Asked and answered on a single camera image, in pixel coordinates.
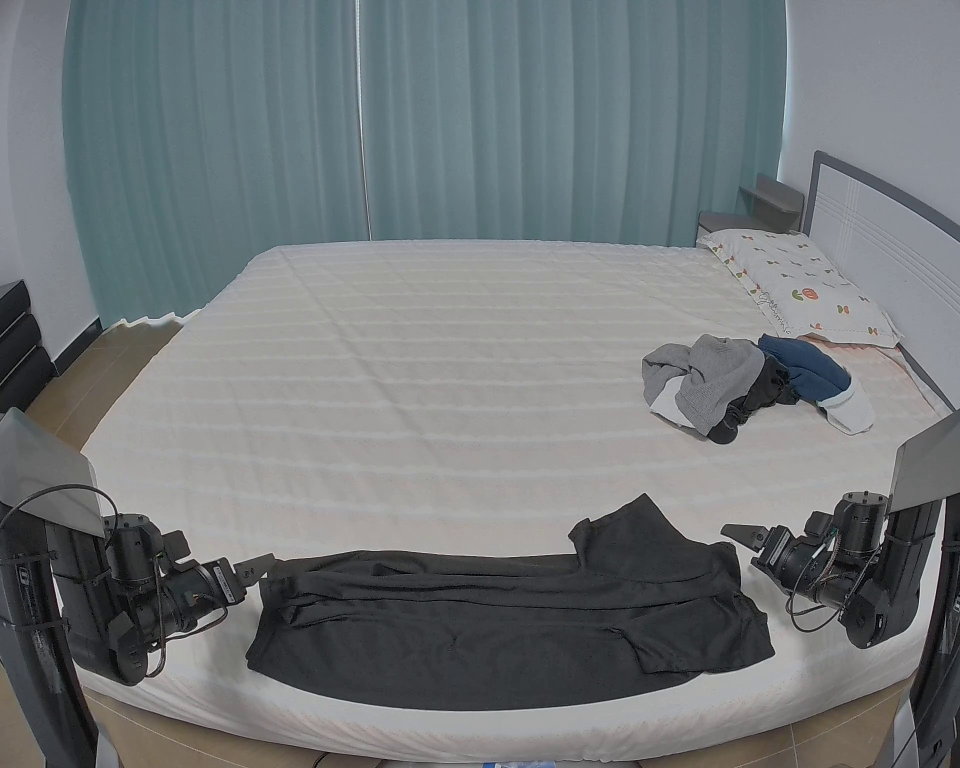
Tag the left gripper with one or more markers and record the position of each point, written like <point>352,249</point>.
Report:
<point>206,592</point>

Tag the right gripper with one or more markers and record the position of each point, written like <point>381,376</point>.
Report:
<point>791,562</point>

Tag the black shirt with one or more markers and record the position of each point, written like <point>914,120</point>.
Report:
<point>487,637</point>

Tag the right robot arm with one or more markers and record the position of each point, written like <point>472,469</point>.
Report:
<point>862,525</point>

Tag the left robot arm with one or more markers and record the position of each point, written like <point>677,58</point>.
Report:
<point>82,600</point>

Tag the pile of clothes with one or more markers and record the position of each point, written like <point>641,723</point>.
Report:
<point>712,375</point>

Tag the white printed pillow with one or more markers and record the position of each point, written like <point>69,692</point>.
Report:
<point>795,277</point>

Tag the bed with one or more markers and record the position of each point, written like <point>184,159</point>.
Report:
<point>450,375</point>

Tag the black chest of drawers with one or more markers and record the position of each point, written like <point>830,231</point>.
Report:
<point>19,352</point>

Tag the grey bedside table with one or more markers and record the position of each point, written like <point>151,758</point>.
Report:
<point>765,206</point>

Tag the blue-green curtain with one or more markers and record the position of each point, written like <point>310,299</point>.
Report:
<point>210,150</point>
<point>562,112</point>

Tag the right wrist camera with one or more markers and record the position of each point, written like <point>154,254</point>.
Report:
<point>817,525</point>

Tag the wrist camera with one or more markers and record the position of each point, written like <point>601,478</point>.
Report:
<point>175,546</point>
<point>817,525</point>

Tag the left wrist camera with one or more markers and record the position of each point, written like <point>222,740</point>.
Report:
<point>175,546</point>

